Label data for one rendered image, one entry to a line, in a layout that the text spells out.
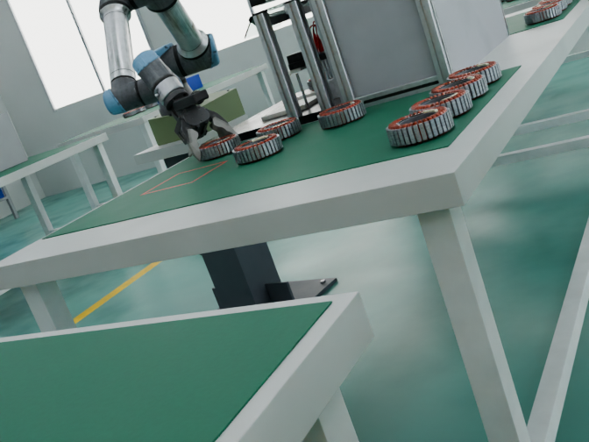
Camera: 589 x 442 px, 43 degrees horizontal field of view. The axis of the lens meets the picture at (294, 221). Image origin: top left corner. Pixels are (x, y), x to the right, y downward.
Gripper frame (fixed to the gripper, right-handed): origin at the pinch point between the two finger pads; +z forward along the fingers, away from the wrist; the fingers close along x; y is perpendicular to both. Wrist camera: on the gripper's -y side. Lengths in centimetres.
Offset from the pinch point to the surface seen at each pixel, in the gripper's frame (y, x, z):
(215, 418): -99, 79, 64
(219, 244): -48, 43, 37
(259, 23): -20.7, -19.9, -17.3
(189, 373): -91, 75, 59
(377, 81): -28.8, -29.0, 15.1
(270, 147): -27.9, 7.9, 17.6
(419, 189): -77, 29, 54
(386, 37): -38, -32, 10
